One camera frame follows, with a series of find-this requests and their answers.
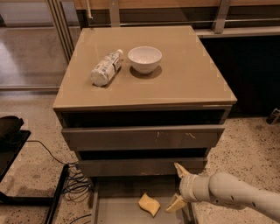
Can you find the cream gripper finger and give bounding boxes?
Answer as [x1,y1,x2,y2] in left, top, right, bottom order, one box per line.
[165,193,186,213]
[174,163,190,179]

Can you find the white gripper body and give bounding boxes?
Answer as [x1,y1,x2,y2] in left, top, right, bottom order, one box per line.
[179,174,200,202]

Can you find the yellow sponge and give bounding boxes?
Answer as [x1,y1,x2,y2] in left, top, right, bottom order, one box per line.
[138,192,160,217]

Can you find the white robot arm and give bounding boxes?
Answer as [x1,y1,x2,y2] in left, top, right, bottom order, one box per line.
[165,163,280,222]

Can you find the grey middle drawer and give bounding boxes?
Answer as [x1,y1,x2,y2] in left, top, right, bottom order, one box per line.
[79,157,207,177]

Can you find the grey top drawer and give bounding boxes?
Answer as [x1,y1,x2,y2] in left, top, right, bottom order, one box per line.
[62,125,224,151]

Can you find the grey open bottom drawer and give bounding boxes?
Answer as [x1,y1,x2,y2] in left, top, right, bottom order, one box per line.
[91,176,199,224]

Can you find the grey drawer cabinet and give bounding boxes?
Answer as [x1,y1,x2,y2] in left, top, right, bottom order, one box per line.
[52,24,237,187]

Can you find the small dark floor object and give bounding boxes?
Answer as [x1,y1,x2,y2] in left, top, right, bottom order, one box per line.
[266,108,280,124]

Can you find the white ceramic bowl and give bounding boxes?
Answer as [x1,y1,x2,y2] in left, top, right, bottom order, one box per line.
[128,46,162,74]

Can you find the clear plastic water bottle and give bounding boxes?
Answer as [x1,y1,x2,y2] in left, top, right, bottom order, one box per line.
[91,49,123,87]

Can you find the black stand base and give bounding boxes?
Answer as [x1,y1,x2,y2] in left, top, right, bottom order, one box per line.
[0,115,70,224]

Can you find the tangled black and blue cables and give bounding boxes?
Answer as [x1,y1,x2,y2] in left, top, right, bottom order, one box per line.
[25,140,93,224]

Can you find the metal railing frame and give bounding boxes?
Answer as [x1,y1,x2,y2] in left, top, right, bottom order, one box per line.
[45,0,280,60]

